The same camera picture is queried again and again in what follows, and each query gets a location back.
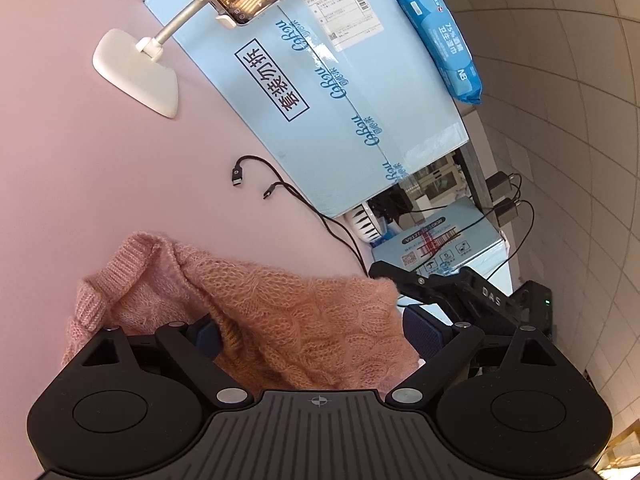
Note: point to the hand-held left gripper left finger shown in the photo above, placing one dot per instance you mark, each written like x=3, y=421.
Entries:
x=209, y=337

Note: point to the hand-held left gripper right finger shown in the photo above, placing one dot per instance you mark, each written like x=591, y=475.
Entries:
x=425, y=332

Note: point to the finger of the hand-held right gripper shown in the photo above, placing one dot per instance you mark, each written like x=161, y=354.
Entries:
x=405, y=280

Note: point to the pink knitted sweater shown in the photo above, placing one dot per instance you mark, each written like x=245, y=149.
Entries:
x=300, y=310

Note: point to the white black striped bowl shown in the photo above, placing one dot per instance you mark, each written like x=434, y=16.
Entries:
x=362, y=222

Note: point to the grey power adapter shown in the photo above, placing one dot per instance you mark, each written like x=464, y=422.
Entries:
x=506, y=211
x=500, y=186

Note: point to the large light blue carton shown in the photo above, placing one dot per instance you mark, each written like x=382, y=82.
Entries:
x=350, y=85

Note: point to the blue wet wipes packet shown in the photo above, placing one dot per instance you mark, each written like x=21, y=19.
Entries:
x=440, y=40

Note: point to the white phone stand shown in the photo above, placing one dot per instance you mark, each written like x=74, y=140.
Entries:
x=135, y=70

